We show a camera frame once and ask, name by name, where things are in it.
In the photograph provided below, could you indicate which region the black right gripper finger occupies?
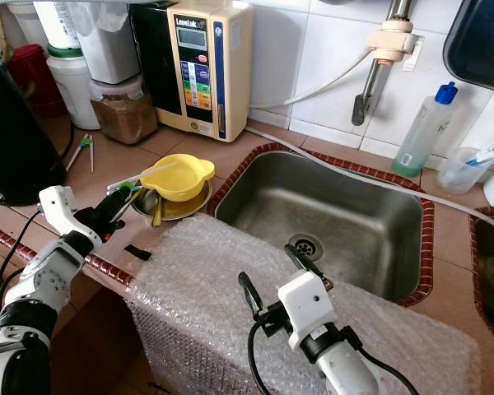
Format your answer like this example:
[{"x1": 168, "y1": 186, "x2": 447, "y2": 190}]
[
  {"x1": 237, "y1": 272, "x2": 268, "y2": 323},
  {"x1": 283, "y1": 244, "x2": 324, "y2": 279}
]

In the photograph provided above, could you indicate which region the clear straw green tip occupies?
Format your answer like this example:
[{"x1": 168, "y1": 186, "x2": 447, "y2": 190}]
[{"x1": 107, "y1": 160, "x2": 174, "y2": 195}]

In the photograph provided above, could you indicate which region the gold spoon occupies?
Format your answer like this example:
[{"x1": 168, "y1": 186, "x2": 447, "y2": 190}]
[{"x1": 152, "y1": 196, "x2": 166, "y2": 227}]

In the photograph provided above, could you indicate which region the yellow plastic bowl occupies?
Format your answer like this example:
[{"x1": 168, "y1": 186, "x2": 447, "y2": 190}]
[{"x1": 140, "y1": 154, "x2": 217, "y2": 202}]

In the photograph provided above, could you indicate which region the stainless steel bowl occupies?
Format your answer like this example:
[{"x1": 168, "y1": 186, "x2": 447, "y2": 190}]
[{"x1": 132, "y1": 181, "x2": 213, "y2": 221}]

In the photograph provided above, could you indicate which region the black tape strip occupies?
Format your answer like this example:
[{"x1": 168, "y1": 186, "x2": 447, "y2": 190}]
[{"x1": 123, "y1": 244, "x2": 153, "y2": 262}]

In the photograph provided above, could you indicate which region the clear bubble wrap sheet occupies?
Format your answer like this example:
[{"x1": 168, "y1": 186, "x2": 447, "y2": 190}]
[{"x1": 128, "y1": 216, "x2": 482, "y2": 395}]

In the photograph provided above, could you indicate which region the green white clip tool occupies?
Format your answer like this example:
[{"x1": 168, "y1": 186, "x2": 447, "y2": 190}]
[{"x1": 66, "y1": 134, "x2": 94, "y2": 174}]

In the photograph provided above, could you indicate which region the jar of brown powder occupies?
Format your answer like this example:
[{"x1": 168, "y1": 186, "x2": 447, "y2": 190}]
[{"x1": 89, "y1": 76, "x2": 159, "y2": 145}]

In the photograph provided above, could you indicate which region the black electric kettle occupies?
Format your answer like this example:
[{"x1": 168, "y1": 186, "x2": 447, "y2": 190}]
[{"x1": 0, "y1": 49, "x2": 68, "y2": 207}]

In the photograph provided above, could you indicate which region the beige water ionizer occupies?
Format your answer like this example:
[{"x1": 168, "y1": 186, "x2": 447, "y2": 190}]
[{"x1": 169, "y1": 0, "x2": 254, "y2": 142}]

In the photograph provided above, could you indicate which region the red container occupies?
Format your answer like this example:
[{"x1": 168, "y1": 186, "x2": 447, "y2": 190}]
[{"x1": 7, "y1": 44, "x2": 58, "y2": 116}]

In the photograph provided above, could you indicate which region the clear bottle blue cap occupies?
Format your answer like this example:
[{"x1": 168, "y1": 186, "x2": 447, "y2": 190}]
[{"x1": 391, "y1": 81, "x2": 460, "y2": 178}]

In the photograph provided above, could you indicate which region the clear plastic cup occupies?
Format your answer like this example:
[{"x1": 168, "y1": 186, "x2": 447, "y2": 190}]
[{"x1": 436, "y1": 146, "x2": 491, "y2": 196}]

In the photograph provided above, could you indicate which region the white labelled cartridge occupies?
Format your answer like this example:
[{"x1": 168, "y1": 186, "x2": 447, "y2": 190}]
[{"x1": 33, "y1": 0, "x2": 82, "y2": 50}]

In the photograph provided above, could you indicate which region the blue white toothbrush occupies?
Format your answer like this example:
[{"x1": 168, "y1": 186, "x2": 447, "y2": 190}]
[{"x1": 465, "y1": 140, "x2": 494, "y2": 165}]

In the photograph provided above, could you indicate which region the dark blue pan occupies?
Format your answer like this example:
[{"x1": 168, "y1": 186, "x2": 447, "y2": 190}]
[{"x1": 443, "y1": 0, "x2": 494, "y2": 73}]

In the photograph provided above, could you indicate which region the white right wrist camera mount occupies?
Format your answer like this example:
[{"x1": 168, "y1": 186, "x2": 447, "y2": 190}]
[{"x1": 277, "y1": 270, "x2": 340, "y2": 342}]

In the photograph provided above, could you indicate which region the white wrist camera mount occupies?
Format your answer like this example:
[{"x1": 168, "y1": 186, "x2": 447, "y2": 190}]
[
  {"x1": 39, "y1": 185, "x2": 101, "y2": 248},
  {"x1": 277, "y1": 270, "x2": 340, "y2": 342}
]

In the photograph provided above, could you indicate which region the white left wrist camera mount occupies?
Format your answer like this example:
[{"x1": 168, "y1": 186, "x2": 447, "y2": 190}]
[{"x1": 39, "y1": 185, "x2": 101, "y2": 248}]

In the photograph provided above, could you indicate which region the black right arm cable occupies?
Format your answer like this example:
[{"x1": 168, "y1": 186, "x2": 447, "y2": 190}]
[{"x1": 247, "y1": 321, "x2": 282, "y2": 395}]

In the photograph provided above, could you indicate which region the white hose along counter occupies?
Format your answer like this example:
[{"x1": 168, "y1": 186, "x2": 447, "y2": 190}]
[{"x1": 245, "y1": 125, "x2": 494, "y2": 235}]

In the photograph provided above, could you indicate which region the white hose from wall tap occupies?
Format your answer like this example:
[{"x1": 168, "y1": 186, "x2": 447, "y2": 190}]
[{"x1": 247, "y1": 45, "x2": 375, "y2": 110}]

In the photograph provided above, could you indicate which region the beige wall tap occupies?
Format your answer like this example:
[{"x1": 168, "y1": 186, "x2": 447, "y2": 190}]
[{"x1": 350, "y1": 0, "x2": 421, "y2": 127}]

